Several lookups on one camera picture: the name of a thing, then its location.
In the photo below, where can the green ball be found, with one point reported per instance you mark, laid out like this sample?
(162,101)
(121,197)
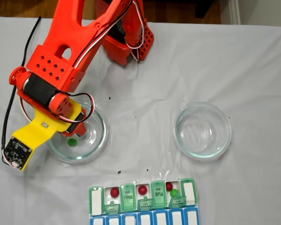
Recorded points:
(72,141)
(174,193)

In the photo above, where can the red ball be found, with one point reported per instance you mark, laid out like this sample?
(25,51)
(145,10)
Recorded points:
(114,192)
(169,186)
(142,190)

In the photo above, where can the weekly pill organizer box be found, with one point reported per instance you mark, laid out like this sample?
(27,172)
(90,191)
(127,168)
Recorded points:
(159,215)

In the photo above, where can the glass bowl with green balls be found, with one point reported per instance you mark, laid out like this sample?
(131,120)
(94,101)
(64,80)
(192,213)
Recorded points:
(93,152)

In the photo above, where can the glass bowl for red balls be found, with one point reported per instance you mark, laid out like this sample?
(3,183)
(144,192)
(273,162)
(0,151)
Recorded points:
(215,150)

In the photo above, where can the white tablecloth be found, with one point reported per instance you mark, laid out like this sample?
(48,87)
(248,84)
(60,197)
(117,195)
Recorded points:
(248,187)

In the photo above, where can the camera board on yellow mount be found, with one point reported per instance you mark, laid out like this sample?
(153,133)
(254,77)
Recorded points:
(16,152)

